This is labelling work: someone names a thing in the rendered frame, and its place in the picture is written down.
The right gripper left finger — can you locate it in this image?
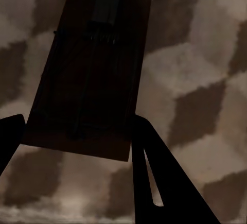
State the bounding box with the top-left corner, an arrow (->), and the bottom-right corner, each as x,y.
0,114 -> 26,175

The mousetrap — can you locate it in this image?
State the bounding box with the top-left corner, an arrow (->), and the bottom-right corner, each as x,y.
20,0 -> 151,162

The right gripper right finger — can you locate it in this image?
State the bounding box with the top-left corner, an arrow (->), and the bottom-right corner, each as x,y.
131,114 -> 221,224

